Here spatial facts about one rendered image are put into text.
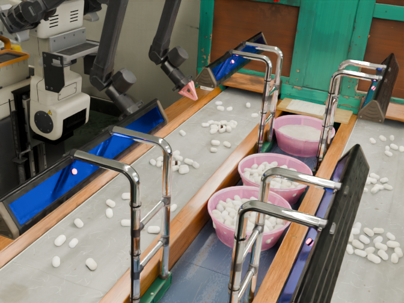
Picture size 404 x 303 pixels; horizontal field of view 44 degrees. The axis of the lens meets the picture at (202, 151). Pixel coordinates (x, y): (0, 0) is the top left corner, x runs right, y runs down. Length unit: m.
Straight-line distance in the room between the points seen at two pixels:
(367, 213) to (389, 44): 0.91
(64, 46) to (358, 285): 1.44
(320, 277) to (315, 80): 1.70
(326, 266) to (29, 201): 0.56
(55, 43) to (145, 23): 1.71
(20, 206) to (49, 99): 1.22
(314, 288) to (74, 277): 0.72
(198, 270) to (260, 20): 1.38
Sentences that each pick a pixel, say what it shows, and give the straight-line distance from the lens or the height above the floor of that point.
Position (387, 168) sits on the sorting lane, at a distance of 2.07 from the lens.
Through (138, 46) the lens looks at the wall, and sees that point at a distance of 3.83.
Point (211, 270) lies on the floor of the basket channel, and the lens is 1.48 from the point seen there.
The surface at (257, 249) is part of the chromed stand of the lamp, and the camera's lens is 1.20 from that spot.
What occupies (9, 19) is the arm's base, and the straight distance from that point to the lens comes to 2.00.
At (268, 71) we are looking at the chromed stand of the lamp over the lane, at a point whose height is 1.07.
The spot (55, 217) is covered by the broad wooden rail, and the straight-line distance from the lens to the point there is 1.56.
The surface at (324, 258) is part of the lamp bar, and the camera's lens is 0.89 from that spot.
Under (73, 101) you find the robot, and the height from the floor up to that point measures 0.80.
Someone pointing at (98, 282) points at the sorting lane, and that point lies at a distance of 1.34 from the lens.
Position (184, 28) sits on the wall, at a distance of 3.60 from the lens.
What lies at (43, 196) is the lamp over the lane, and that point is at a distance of 1.05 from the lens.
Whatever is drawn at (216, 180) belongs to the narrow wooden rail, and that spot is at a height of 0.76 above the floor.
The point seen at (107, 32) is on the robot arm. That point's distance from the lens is 1.77.
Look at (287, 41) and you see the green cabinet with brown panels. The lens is 2.46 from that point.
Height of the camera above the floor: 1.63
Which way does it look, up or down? 27 degrees down
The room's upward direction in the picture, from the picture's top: 4 degrees clockwise
